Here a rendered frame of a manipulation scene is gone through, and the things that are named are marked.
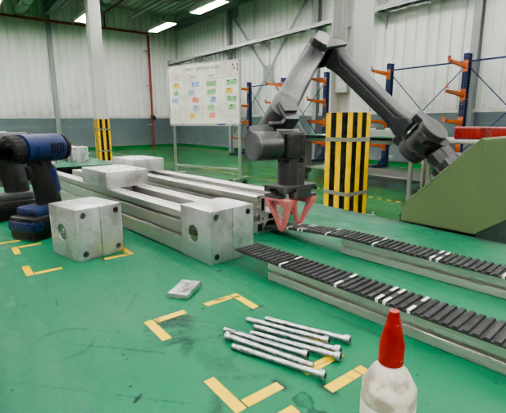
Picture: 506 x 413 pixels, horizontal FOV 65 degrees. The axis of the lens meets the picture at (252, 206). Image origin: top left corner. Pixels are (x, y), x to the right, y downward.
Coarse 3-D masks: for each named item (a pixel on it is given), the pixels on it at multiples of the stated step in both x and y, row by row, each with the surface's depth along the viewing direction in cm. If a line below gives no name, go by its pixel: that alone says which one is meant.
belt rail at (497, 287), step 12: (348, 240) 73; (348, 252) 74; (360, 252) 72; (372, 252) 70; (384, 252) 68; (396, 252) 66; (384, 264) 68; (396, 264) 67; (408, 264) 66; (420, 264) 64; (432, 264) 62; (432, 276) 62; (444, 276) 61; (456, 276) 60; (468, 276) 58; (480, 276) 57; (492, 276) 56; (468, 288) 59; (480, 288) 57; (492, 288) 56; (504, 288) 56
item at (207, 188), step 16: (160, 176) 117; (176, 176) 122; (192, 176) 117; (192, 192) 104; (208, 192) 99; (224, 192) 94; (240, 192) 91; (256, 192) 96; (256, 208) 86; (256, 224) 87
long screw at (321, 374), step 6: (234, 348) 43; (240, 348) 43; (246, 348) 42; (252, 354) 42; (258, 354) 41; (264, 354) 41; (270, 360) 41; (276, 360) 40; (282, 360) 40; (288, 366) 40; (294, 366) 39; (300, 366) 39; (306, 366) 39; (306, 372) 39; (312, 372) 38; (318, 372) 38; (324, 372) 38; (318, 378) 38; (324, 378) 38
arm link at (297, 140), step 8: (288, 136) 80; (296, 136) 80; (304, 136) 81; (288, 144) 80; (296, 144) 80; (304, 144) 81; (288, 152) 80; (296, 152) 80; (304, 152) 82; (288, 160) 82
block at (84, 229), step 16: (48, 208) 74; (64, 208) 71; (80, 208) 70; (96, 208) 71; (112, 208) 74; (64, 224) 72; (80, 224) 69; (96, 224) 72; (112, 224) 74; (64, 240) 73; (80, 240) 70; (96, 240) 72; (112, 240) 75; (80, 256) 70; (96, 256) 73
